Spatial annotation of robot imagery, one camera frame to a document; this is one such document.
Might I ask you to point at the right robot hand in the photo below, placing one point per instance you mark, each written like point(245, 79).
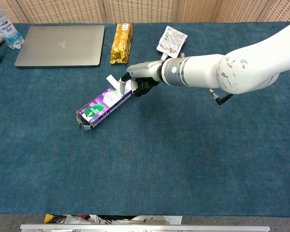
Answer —
point(145, 68)

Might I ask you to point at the purple carton box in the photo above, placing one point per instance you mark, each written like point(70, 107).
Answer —
point(99, 107)

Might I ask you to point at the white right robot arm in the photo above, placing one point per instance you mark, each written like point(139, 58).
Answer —
point(207, 70)

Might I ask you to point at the gold foil snack package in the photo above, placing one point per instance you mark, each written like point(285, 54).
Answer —
point(120, 43)

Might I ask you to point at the white spout pouch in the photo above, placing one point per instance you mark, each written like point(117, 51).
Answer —
point(171, 39)

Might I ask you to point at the woven folding screen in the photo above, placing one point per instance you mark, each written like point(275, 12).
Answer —
point(145, 10)

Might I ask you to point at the grey closed laptop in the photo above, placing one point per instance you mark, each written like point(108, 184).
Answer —
point(60, 46)

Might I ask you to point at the clear plastic water bottle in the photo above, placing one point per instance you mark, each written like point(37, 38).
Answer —
point(9, 33)

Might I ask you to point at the white plastic clutter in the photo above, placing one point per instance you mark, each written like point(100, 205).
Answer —
point(75, 219)

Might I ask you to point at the yellow object under table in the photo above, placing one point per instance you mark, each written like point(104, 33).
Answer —
point(48, 218)

